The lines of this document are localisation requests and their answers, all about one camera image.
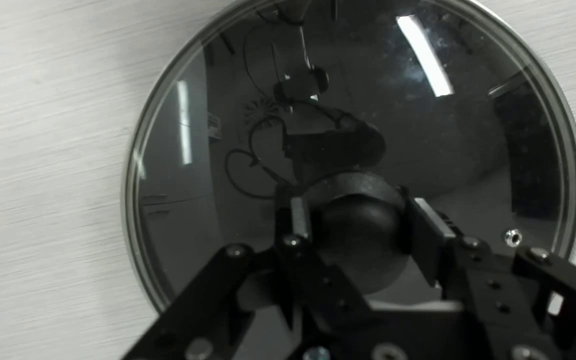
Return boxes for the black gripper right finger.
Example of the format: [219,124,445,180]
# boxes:
[403,195,576,360]

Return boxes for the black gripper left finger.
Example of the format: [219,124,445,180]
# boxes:
[122,196,373,360]

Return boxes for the glass pot lid black knob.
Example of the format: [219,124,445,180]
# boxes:
[123,0,576,316]

